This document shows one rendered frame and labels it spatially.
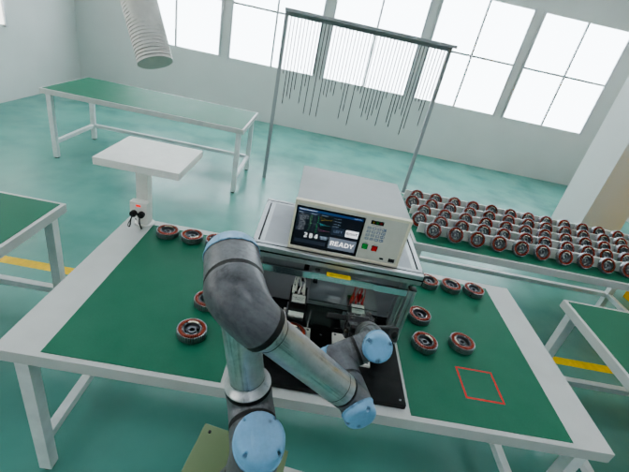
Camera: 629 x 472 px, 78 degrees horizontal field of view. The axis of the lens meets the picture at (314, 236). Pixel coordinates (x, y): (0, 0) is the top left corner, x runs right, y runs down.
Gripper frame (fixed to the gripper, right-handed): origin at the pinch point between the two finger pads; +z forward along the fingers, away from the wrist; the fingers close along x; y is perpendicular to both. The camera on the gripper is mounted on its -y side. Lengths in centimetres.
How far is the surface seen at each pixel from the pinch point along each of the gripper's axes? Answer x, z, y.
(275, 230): -25, 31, 35
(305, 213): -32.9, 13.5, 25.1
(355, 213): -36.2, 11.8, 7.4
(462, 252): -36, 124, -84
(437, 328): 5, 52, -47
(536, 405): 23, 21, -79
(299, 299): 0.2, 26.2, 21.0
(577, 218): -106, 286, -275
